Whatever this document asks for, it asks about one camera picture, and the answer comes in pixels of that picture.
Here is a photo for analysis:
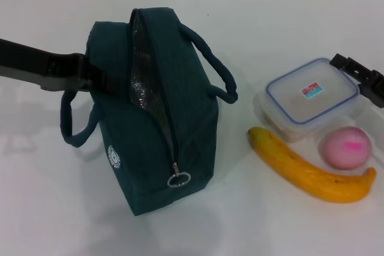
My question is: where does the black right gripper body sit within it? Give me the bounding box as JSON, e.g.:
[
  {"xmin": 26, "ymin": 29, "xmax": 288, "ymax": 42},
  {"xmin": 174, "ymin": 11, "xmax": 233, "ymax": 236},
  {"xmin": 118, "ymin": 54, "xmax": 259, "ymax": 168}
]
[{"xmin": 358, "ymin": 70, "xmax": 384, "ymax": 104}]

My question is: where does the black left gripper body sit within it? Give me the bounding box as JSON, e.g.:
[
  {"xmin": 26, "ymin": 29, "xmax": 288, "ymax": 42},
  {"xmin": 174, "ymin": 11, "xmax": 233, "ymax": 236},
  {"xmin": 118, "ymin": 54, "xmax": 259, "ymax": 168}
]
[{"xmin": 0, "ymin": 38, "xmax": 91, "ymax": 92}]

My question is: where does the clear plastic lunch box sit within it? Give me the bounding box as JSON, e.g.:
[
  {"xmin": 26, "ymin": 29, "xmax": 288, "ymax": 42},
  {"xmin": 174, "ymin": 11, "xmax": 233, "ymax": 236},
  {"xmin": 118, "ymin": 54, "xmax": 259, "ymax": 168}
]
[{"xmin": 254, "ymin": 57, "xmax": 373, "ymax": 144}]

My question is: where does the pink peach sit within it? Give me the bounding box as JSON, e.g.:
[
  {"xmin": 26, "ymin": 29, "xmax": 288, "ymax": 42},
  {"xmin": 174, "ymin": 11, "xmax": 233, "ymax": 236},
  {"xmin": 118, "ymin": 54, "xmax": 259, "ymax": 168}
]
[{"xmin": 322, "ymin": 125, "xmax": 373, "ymax": 170}]

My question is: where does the dark teal lunch bag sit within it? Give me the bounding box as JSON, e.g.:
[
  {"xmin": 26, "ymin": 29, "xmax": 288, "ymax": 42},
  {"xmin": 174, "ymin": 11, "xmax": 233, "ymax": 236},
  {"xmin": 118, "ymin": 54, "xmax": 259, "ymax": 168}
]
[{"xmin": 59, "ymin": 8, "xmax": 239, "ymax": 217}]

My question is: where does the yellow banana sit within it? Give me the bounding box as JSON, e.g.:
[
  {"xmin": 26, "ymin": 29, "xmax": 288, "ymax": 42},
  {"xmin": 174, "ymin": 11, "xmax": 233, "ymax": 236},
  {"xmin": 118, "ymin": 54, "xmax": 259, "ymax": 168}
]
[{"xmin": 247, "ymin": 126, "xmax": 377, "ymax": 203}]

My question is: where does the metal zipper pull ring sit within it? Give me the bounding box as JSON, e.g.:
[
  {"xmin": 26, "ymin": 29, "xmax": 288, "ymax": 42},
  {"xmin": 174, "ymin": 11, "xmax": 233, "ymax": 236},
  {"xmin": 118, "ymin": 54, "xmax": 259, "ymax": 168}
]
[{"xmin": 167, "ymin": 161, "xmax": 191, "ymax": 189}]

